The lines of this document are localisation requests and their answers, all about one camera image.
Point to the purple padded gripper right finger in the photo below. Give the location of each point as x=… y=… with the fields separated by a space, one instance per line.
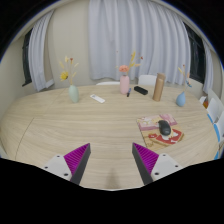
x=153 y=166

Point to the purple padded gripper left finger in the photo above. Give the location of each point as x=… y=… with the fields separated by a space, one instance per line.
x=71 y=166

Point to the black computer mouse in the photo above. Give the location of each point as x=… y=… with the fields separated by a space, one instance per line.
x=164 y=128

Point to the colourful illustrated mouse pad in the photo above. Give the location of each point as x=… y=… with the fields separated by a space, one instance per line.
x=152 y=137

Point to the blue vase with dried flowers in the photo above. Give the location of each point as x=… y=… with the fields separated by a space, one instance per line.
x=181 y=98

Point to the white remote control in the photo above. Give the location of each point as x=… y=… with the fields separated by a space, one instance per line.
x=97 y=98

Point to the black rectangular box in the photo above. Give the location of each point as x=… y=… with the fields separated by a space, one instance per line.
x=141 y=90

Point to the black pen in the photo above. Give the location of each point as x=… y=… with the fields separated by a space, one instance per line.
x=128 y=93

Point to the white chair back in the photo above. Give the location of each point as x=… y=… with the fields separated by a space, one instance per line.
x=149 y=80

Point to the pink vase with orange flowers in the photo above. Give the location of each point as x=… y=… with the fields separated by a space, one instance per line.
x=124 y=69

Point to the green vase with yellow flowers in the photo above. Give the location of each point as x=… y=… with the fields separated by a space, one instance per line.
x=67 y=74

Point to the dark window left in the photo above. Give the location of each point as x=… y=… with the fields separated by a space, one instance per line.
x=25 y=59

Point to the dark window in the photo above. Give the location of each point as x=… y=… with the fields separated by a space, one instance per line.
x=25 y=59
x=198 y=59

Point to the dark window right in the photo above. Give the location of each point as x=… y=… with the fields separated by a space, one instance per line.
x=198 y=59

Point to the right white curtain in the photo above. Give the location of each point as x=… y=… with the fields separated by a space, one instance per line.
x=139 y=31

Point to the white curtain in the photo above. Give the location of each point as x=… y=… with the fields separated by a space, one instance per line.
x=36 y=53
x=139 y=31

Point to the left white curtain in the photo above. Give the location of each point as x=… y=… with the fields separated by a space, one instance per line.
x=36 y=53

